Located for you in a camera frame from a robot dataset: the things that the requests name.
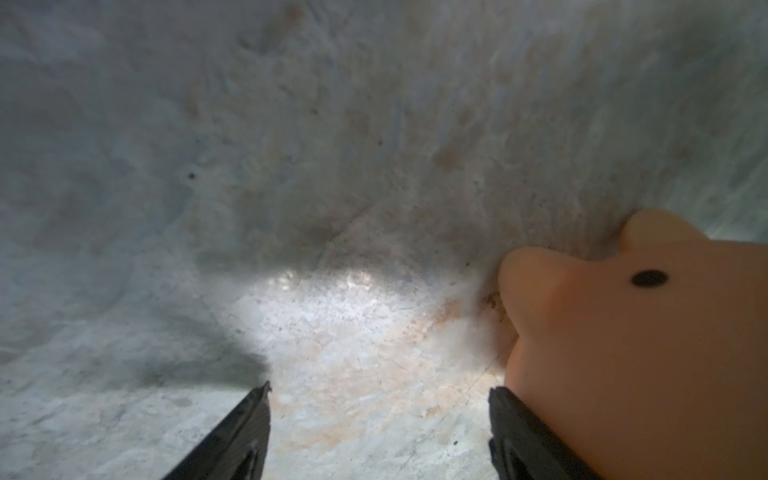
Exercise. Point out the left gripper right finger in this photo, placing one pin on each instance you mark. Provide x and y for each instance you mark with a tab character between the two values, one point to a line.
523	447

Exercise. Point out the peach piggy bank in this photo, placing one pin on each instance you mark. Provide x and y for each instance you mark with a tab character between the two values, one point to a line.
651	364

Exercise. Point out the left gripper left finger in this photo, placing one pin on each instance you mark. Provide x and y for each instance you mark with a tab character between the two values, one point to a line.
236	449

